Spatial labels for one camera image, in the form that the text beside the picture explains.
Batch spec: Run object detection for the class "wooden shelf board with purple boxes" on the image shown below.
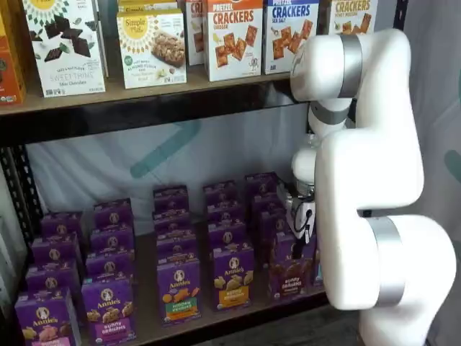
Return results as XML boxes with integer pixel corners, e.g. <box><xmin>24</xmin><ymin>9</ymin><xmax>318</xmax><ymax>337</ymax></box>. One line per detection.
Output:
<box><xmin>35</xmin><ymin>212</ymin><xmax>331</xmax><ymax>342</ymax></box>

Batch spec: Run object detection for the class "purple Annie's box green patch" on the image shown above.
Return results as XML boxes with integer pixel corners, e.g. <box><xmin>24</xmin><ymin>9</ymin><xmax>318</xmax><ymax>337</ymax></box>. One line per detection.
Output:
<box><xmin>156</xmin><ymin>257</ymin><xmax>202</xmax><ymax>327</ymax></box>
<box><xmin>153</xmin><ymin>208</ymin><xmax>194</xmax><ymax>226</ymax></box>
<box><xmin>155</xmin><ymin>221</ymin><xmax>197</xmax><ymax>243</ymax></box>
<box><xmin>153</xmin><ymin>185</ymin><xmax>190</xmax><ymax>212</ymax></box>
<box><xmin>156</xmin><ymin>237</ymin><xmax>200</xmax><ymax>263</ymax></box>

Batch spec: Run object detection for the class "pretzel crackers cheddar box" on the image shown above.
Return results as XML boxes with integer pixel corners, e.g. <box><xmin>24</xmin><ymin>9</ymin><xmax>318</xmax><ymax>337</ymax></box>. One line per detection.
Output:
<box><xmin>203</xmin><ymin>0</ymin><xmax>264</xmax><ymax>82</ymax></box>
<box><xmin>184</xmin><ymin>0</ymin><xmax>208</xmax><ymax>67</ymax></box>

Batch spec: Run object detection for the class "purple Annie's box pink patch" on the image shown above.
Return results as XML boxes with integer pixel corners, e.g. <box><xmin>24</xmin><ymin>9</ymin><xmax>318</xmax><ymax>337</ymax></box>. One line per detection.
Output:
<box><xmin>40</xmin><ymin>211</ymin><xmax>86</xmax><ymax>239</ymax></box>
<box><xmin>31</xmin><ymin>233</ymin><xmax>82</xmax><ymax>268</ymax></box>
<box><xmin>25</xmin><ymin>259</ymin><xmax>82</xmax><ymax>302</ymax></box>
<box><xmin>14</xmin><ymin>287</ymin><xmax>79</xmax><ymax>346</ymax></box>

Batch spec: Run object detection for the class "blue pretzel crackers sea salt box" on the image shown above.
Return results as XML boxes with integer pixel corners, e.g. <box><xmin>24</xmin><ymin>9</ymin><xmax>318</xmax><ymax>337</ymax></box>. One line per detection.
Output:
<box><xmin>263</xmin><ymin>0</ymin><xmax>320</xmax><ymax>76</ymax></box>

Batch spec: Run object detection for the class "orange snack box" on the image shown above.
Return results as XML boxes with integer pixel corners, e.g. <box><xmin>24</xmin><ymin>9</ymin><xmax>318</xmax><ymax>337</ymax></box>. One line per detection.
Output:
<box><xmin>0</xmin><ymin>6</ymin><xmax>27</xmax><ymax>105</ymax></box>

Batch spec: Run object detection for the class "purple Annie's box magenta patch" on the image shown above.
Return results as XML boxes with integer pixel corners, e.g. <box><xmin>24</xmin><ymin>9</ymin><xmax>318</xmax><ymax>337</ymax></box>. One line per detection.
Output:
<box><xmin>81</xmin><ymin>275</ymin><xmax>138</xmax><ymax>342</ymax></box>
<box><xmin>94</xmin><ymin>198</ymin><xmax>134</xmax><ymax>229</ymax></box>
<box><xmin>85</xmin><ymin>249</ymin><xmax>135</xmax><ymax>281</ymax></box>
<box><xmin>89</xmin><ymin>224</ymin><xmax>135</xmax><ymax>255</ymax></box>

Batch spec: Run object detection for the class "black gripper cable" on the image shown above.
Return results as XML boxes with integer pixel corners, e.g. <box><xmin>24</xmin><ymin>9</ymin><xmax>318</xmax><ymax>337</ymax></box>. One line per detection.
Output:
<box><xmin>292</xmin><ymin>201</ymin><xmax>313</xmax><ymax>249</ymax></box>

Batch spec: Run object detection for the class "white backdrop cloth teal print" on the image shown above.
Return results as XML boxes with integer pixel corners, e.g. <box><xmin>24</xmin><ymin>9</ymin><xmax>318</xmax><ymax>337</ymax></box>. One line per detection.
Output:
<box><xmin>21</xmin><ymin>0</ymin><xmax>461</xmax><ymax>239</ymax></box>

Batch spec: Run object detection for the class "black metal shelf frame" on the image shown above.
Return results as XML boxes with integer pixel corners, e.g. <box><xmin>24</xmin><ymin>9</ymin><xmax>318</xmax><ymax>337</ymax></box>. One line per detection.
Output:
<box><xmin>0</xmin><ymin>0</ymin><xmax>410</xmax><ymax>346</ymax></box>

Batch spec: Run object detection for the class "white Sweet Thins box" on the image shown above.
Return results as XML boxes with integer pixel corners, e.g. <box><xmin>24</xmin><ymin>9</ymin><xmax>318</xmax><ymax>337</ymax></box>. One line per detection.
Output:
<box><xmin>22</xmin><ymin>0</ymin><xmax>109</xmax><ymax>99</ymax></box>

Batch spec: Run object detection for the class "purple Annie's box brown patch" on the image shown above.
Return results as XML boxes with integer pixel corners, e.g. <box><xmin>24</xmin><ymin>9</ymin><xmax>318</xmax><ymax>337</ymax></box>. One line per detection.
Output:
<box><xmin>245</xmin><ymin>172</ymin><xmax>279</xmax><ymax>198</ymax></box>
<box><xmin>258</xmin><ymin>208</ymin><xmax>290</xmax><ymax>239</ymax></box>
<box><xmin>251</xmin><ymin>192</ymin><xmax>286</xmax><ymax>214</ymax></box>
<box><xmin>267</xmin><ymin>231</ymin><xmax>318</xmax><ymax>300</ymax></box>

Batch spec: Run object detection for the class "purple Annie's box orange patch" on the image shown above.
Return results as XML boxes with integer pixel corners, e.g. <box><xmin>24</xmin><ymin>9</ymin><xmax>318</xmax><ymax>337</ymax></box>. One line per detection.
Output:
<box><xmin>212</xmin><ymin>244</ymin><xmax>255</xmax><ymax>312</ymax></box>
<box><xmin>202</xmin><ymin>181</ymin><xmax>237</xmax><ymax>207</ymax></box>
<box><xmin>206</xmin><ymin>201</ymin><xmax>244</xmax><ymax>223</ymax></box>
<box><xmin>208</xmin><ymin>217</ymin><xmax>248</xmax><ymax>250</ymax></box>

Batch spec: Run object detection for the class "wooden shelf board with crackers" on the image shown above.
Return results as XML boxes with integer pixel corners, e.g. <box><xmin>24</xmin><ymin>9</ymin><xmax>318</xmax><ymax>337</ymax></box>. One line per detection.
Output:
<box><xmin>0</xmin><ymin>64</ymin><xmax>315</xmax><ymax>116</ymax></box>

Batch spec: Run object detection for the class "pretzel crackers honey mustard box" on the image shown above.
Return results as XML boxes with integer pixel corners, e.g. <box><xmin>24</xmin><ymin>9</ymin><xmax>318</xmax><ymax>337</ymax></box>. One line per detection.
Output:
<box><xmin>328</xmin><ymin>0</ymin><xmax>380</xmax><ymax>37</ymax></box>

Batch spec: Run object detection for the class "Simple Mills almond bar box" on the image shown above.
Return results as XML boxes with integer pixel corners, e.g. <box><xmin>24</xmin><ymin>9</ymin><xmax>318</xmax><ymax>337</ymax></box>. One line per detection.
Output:
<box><xmin>115</xmin><ymin>9</ymin><xmax>188</xmax><ymax>90</ymax></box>
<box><xmin>117</xmin><ymin>0</ymin><xmax>183</xmax><ymax>15</ymax></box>

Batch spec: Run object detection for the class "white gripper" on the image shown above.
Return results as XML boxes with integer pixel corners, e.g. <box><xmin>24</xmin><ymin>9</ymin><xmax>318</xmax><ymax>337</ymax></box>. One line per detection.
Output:
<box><xmin>286</xmin><ymin>196</ymin><xmax>318</xmax><ymax>262</ymax></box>

